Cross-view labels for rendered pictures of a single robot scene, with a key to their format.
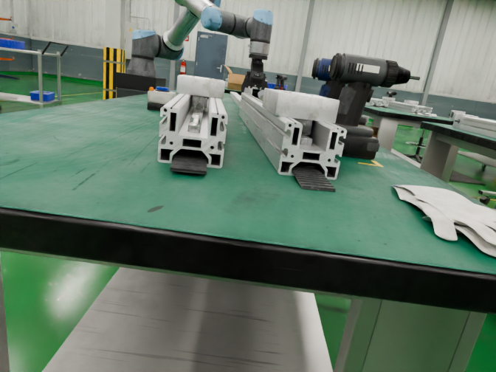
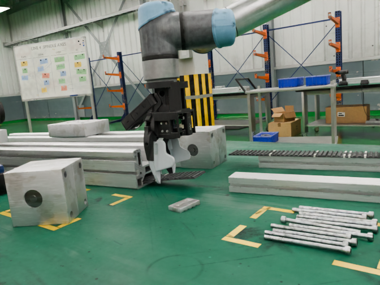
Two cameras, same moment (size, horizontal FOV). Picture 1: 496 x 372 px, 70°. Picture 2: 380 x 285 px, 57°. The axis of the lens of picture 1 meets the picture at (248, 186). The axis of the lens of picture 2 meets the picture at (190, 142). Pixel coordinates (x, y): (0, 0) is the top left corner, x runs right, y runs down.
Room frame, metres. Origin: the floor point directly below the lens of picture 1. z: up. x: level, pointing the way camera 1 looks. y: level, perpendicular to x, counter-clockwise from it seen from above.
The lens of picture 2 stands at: (1.90, -0.53, 0.99)
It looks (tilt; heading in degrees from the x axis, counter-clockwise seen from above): 9 degrees down; 127
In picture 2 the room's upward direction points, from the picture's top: 5 degrees counter-clockwise
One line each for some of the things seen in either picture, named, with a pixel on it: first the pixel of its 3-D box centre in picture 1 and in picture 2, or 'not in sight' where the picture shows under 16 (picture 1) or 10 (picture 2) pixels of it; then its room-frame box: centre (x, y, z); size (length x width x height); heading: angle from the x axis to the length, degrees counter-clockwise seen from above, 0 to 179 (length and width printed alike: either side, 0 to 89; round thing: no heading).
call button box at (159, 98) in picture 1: (164, 100); not in sight; (1.19, 0.31, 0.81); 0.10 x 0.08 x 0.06; 98
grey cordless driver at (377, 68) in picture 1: (367, 108); not in sight; (0.83, -0.25, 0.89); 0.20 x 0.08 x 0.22; 94
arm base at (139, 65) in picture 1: (142, 66); not in sight; (1.98, 0.65, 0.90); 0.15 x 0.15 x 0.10
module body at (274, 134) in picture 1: (271, 119); (31, 160); (0.96, -0.04, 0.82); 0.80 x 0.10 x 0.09; 8
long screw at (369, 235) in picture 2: not in sight; (328, 230); (1.77, -0.08, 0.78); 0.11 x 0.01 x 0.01; 2
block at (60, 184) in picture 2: not in sight; (52, 188); (1.32, -0.19, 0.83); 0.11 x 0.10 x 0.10; 123
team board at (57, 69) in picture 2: not in sight; (57, 96); (-3.83, 3.14, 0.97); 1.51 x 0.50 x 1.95; 20
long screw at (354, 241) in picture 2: not in sight; (312, 236); (1.76, -0.10, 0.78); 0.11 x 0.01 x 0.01; 3
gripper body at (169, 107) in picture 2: (255, 71); (168, 110); (1.42, 0.03, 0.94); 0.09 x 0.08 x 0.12; 8
